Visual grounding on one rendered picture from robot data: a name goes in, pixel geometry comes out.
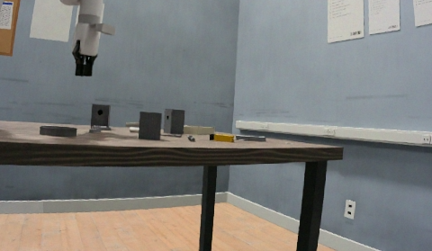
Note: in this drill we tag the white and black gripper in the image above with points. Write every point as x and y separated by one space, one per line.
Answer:
86 41

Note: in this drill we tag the grey round shallow dish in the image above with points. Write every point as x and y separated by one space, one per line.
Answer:
58 131

